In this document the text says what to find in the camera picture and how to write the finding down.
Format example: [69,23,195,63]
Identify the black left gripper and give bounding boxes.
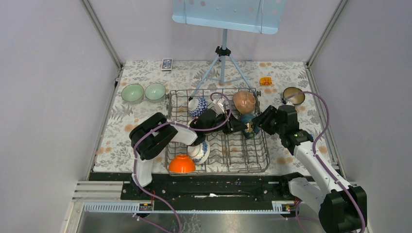
[205,110,248,135]

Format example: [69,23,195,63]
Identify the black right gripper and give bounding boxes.
[251,105,285,136]

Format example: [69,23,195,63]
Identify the dark teal gold bowl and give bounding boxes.
[240,114,260,139]

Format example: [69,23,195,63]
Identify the dark brown patterned bowl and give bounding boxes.
[282,87,306,105]

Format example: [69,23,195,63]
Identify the pale green checkered bowl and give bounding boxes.
[145,83,166,101]

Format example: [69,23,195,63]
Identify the light green bowl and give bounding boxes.
[121,83,144,104]

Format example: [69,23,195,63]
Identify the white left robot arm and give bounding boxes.
[129,109,247,200]

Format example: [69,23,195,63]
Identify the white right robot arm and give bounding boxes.
[252,105,367,233]

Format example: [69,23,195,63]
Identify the pink speckled bowl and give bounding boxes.
[233,91,256,114]

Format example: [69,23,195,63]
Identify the small yellow orange toy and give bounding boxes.
[259,77,273,86]

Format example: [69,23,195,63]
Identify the blue white zigzag bowl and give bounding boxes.
[188,98,208,118]

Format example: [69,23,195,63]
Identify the white blue floral bowl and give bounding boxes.
[187,141,211,165]

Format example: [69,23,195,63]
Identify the orange bowl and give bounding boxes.
[168,154,196,173]

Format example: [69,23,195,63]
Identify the light blue tripod stand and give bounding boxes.
[189,29,252,100]

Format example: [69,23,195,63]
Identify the playing card box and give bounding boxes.
[161,59,173,71]

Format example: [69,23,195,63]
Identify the light blue board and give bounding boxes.
[172,0,286,34]

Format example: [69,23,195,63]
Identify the grey wire dish rack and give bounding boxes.
[162,88,270,176]

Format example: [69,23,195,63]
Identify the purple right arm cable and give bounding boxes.
[281,91,368,233]

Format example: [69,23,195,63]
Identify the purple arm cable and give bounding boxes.
[281,91,368,233]
[132,92,233,233]

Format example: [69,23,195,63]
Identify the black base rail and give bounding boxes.
[88,172,311,211]

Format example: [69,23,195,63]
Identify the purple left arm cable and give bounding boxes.
[132,92,233,233]

